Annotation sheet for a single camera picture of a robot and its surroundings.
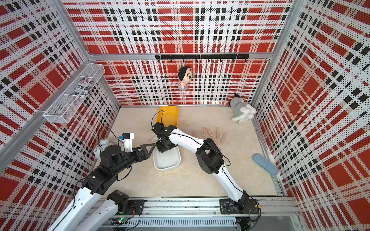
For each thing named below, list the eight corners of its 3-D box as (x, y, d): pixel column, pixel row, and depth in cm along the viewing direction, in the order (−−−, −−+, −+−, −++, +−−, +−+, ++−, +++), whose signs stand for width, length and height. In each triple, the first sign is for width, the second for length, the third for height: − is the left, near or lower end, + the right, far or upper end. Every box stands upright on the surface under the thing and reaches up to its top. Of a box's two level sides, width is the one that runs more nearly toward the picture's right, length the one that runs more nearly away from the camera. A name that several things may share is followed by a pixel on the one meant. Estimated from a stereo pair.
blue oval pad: (272, 178, 86) (275, 176, 83) (249, 159, 94) (251, 156, 91) (277, 171, 89) (280, 169, 86) (254, 153, 97) (256, 150, 94)
